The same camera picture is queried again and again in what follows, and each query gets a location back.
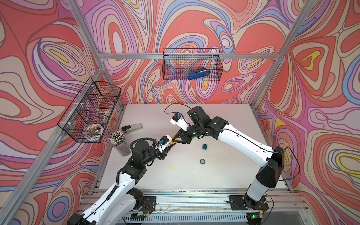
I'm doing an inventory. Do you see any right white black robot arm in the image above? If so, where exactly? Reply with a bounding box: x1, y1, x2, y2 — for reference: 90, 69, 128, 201
171, 106, 285, 204

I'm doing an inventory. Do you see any cup of pencils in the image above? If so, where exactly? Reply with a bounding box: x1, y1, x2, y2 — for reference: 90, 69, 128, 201
109, 131, 131, 157

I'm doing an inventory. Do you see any grey stapler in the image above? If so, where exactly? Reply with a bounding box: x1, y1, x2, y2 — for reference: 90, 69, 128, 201
121, 123, 143, 134

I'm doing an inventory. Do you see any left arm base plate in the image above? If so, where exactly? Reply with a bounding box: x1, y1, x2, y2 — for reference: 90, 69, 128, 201
133, 196, 157, 212

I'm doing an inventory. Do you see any black wire basket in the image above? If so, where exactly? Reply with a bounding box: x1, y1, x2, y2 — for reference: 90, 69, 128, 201
57, 77, 122, 143
162, 47, 223, 81

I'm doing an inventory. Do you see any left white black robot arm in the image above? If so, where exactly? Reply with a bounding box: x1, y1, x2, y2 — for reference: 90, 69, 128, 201
67, 136, 175, 225

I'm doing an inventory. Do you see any left black wire basket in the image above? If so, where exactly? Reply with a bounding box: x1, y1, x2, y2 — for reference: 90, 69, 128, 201
57, 77, 122, 143

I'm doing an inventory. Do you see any back black wire basket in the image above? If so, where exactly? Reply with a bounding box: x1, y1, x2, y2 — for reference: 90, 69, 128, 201
162, 47, 223, 81

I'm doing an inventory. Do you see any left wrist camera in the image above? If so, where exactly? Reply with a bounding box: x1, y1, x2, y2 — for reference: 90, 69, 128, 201
158, 135, 172, 153

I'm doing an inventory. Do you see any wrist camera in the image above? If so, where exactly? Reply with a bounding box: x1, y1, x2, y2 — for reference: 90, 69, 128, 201
158, 135, 172, 153
170, 112, 189, 131

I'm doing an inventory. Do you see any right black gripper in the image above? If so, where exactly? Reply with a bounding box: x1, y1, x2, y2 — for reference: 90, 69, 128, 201
172, 123, 204, 145

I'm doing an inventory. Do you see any blue stapler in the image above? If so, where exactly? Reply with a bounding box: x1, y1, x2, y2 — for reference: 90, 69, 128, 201
187, 67, 210, 80

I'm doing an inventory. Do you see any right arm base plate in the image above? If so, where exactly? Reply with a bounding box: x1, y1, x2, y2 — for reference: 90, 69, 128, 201
227, 194, 269, 212

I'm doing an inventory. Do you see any teal paint jar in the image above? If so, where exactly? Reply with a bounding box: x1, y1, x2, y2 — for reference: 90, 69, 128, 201
202, 144, 208, 151

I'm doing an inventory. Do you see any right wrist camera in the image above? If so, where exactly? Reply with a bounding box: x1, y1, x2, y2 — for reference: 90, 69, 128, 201
170, 112, 189, 131

